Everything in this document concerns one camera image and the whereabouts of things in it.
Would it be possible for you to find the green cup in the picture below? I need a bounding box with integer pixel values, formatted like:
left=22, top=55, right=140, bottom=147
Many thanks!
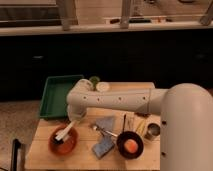
left=89, top=76, right=100, bottom=88

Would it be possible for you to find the metal spoon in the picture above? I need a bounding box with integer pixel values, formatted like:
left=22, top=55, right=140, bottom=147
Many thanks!
left=92, top=125, right=118, bottom=137

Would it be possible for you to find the metal can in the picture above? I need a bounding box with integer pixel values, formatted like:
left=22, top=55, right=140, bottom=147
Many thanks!
left=144, top=123, right=160, bottom=141

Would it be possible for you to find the black frying pan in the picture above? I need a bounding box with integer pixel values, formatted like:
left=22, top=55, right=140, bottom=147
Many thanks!
left=116, top=116, right=144, bottom=159

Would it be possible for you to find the white handled black brush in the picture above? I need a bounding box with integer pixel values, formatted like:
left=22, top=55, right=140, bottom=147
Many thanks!
left=53, top=121, right=76, bottom=144

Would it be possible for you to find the green plastic tray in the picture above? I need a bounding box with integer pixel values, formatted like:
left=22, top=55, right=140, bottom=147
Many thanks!
left=39, top=75, right=83, bottom=119

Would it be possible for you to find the black chair frame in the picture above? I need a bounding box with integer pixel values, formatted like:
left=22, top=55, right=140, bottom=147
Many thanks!
left=10, top=139, right=26, bottom=171

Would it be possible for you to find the orange ball in pan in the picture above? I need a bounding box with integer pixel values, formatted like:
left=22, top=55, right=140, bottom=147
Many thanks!
left=124, top=139, right=138, bottom=153

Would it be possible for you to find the blue cloth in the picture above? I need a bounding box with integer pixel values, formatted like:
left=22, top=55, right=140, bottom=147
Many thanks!
left=92, top=116, right=115, bottom=159

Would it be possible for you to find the brown pine cone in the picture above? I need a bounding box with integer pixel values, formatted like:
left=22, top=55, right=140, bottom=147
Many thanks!
left=135, top=113, right=151, bottom=118

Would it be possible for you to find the red bowl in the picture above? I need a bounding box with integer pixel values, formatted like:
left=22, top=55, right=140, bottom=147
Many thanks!
left=48, top=124, right=78, bottom=156

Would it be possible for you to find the white round lid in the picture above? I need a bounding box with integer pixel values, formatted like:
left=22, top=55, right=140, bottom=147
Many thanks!
left=96, top=82, right=110, bottom=92

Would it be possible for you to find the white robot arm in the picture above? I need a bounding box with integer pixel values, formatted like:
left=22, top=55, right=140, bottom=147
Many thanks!
left=67, top=79, right=213, bottom=171

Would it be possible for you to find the yellow wooden stick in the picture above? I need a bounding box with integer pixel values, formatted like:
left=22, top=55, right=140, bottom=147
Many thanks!
left=136, top=120, right=146, bottom=135

